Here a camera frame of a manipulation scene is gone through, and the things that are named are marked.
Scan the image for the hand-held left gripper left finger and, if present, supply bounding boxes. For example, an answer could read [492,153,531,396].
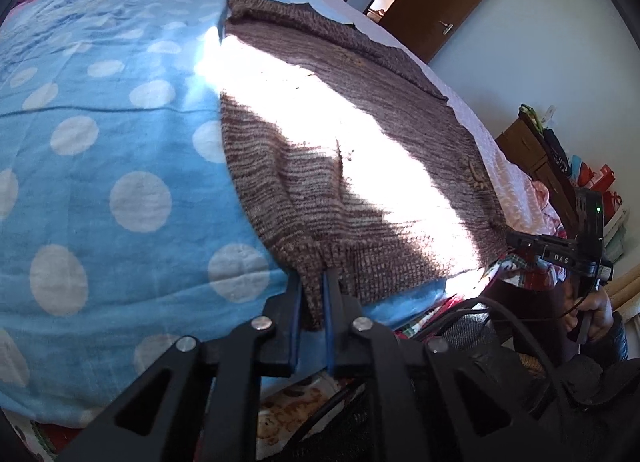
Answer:
[57,276,303,462]

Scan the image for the beige wooden rods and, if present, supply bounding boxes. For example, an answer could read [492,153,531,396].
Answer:
[611,269,640,323]

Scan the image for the dark folded clothing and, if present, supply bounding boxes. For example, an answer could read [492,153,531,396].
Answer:
[541,128,573,180]

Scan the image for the person's right hand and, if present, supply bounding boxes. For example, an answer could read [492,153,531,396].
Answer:
[565,284,616,343]

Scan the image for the person's right forearm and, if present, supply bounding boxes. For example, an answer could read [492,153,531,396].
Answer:
[597,312,630,368]

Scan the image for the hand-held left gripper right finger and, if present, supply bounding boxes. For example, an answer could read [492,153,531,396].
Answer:
[320,269,531,462]

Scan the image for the black cable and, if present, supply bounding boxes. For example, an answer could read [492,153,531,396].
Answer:
[395,294,576,393]

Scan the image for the green patterned cloth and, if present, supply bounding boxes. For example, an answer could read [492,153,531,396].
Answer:
[517,103,547,135]

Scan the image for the brown wooden cabinet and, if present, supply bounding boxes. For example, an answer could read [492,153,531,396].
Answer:
[495,114,578,230]

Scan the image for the blue polka dot blanket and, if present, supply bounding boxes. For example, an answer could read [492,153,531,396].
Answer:
[0,0,481,428]

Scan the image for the brown knit sweater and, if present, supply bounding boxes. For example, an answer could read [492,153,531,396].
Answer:
[216,0,510,333]

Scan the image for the pink dotted bed sheet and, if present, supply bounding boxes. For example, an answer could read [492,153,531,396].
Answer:
[467,112,560,243]

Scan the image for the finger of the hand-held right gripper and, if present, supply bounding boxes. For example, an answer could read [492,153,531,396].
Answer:
[505,233,540,255]

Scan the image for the white storage box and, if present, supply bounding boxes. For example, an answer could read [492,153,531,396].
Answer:
[602,207,632,263]

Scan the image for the bear print bed sheet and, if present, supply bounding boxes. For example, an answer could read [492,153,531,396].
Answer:
[255,374,361,450]

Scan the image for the red gift bag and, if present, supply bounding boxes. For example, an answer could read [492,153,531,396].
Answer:
[575,162,597,190]
[594,164,623,215]

